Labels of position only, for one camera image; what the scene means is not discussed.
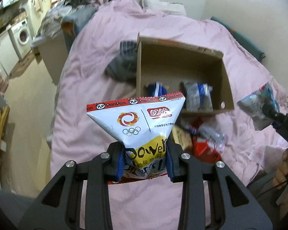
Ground open cardboard box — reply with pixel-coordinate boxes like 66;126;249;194
136;35;234;116

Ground pile of clothes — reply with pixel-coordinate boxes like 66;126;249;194
37;0;99;38

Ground light blue white snack bag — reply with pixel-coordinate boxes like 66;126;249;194
237;82;280;131

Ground dark grey clothing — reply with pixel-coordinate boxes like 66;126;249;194
104;40;138;82

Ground right hand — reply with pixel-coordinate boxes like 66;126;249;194
272;149;288;219

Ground white pillow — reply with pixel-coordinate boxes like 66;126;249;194
140;0;187;16

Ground white yellow PanPan chip bag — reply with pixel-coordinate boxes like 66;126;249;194
86;92;185;182

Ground white storage cabinet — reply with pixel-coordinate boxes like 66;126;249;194
31;31;69;85

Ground floor rug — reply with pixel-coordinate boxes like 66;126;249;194
9;52;35;79

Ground white washing machine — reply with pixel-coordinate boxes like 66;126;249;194
8;18;31;60

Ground white kitchen cabinets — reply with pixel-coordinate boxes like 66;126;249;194
0;31;19;78

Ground teal bolster cushion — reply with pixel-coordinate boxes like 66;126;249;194
211;16;266;62

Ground pink bed duvet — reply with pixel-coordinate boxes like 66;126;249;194
50;0;287;229

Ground grey blue snack bag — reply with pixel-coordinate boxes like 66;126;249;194
182;81;213;112

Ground red snack bag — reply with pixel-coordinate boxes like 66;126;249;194
191;117;223;163

